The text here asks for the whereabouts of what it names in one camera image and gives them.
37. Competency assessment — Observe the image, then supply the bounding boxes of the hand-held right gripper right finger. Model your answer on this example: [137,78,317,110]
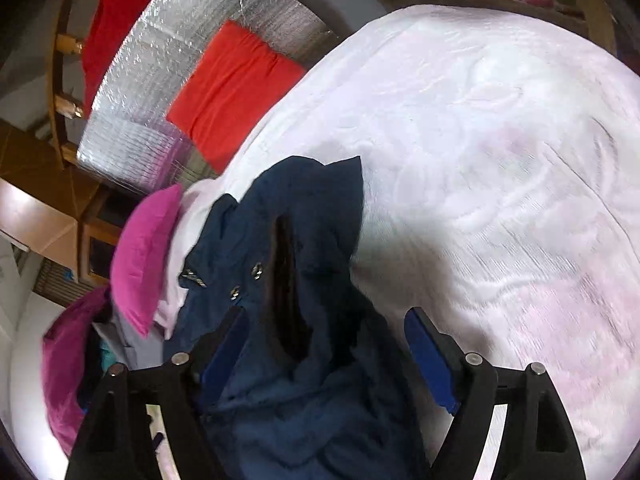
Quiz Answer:
[404,306,586,480]

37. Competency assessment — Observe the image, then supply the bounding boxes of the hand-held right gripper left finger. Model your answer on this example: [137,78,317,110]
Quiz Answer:
[65,305,251,480]

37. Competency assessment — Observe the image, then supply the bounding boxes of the navy blue zip jacket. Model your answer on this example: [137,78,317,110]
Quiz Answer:
[162,155,436,480]

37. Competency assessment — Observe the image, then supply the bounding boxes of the grey garment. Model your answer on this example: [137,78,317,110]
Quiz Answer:
[92,310,166,376]

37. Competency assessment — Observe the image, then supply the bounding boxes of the teal garment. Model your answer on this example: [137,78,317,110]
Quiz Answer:
[97,340,126,376]

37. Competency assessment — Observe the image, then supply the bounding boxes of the magenta pillow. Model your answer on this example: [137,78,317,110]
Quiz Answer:
[110,183,185,338]

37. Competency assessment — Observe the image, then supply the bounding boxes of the magenta fleece cloth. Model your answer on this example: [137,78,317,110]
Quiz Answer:
[41,287,113,458]

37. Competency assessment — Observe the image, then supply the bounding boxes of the white pink blanket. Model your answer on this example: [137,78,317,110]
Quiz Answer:
[152,4,640,480]

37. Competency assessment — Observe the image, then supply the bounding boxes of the wooden column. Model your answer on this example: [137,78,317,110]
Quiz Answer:
[0,125,126,286]

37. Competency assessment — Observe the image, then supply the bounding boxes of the red orange pillow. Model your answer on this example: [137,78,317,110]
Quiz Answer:
[166,20,308,173]

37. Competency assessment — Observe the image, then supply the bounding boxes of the wooden stair railing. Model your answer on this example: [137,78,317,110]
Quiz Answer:
[45,0,106,171]

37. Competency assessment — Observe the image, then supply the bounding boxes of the silver foil insulation board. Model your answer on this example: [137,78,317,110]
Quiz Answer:
[76,0,333,196]

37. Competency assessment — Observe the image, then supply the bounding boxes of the red cloth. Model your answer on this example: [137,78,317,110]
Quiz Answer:
[81,0,186,116]

